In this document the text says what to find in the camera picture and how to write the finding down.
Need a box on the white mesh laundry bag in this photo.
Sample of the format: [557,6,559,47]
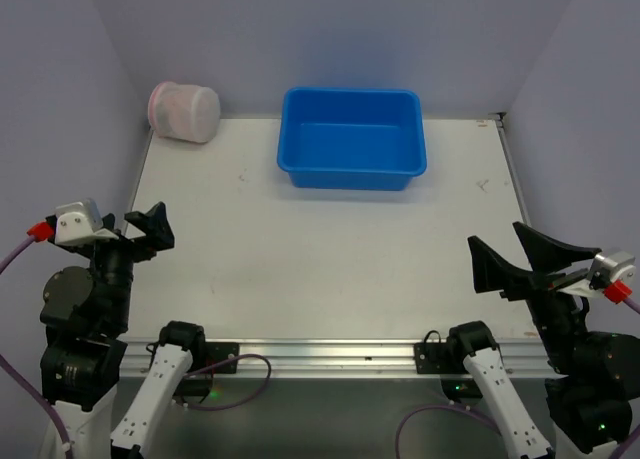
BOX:
[147,81,221,144]

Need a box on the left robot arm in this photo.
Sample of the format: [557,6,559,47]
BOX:
[40,199,206,458]

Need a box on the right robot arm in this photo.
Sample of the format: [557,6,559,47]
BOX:
[446,222,639,458]

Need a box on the blue plastic tub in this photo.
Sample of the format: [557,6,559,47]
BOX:
[277,87,427,191]

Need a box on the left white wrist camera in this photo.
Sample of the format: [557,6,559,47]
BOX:
[27,198,119,247]

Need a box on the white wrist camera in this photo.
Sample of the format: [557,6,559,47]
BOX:
[27,198,119,247]
[559,249,636,304]

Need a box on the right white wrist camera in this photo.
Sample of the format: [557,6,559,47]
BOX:
[559,249,636,304]

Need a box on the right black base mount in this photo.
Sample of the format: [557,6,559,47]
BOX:
[413,329,482,407]

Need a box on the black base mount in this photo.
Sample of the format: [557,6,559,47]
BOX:
[413,329,482,407]
[174,341,240,404]

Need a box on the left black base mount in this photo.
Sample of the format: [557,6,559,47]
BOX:
[174,341,240,404]

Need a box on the aluminium mounting rail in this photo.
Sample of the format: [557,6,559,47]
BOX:
[117,341,556,380]

